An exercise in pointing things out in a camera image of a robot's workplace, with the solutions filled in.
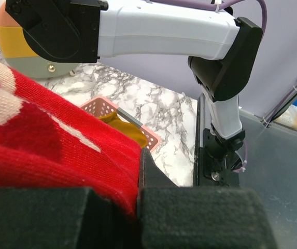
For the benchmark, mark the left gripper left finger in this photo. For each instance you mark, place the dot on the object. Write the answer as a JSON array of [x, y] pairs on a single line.
[[57, 218]]

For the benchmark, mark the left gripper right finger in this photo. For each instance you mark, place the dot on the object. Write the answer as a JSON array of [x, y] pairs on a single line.
[[198, 217]]

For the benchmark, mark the red patterned sock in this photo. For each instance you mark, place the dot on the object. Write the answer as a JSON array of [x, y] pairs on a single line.
[[46, 141]]

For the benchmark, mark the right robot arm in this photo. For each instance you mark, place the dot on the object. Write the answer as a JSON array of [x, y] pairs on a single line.
[[221, 48]]

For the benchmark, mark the pink plastic basket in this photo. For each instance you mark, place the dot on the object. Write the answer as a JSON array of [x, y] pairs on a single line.
[[101, 106]]

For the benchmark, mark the white round drawer cabinet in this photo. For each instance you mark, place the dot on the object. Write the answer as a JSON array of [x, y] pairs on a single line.
[[21, 57]]

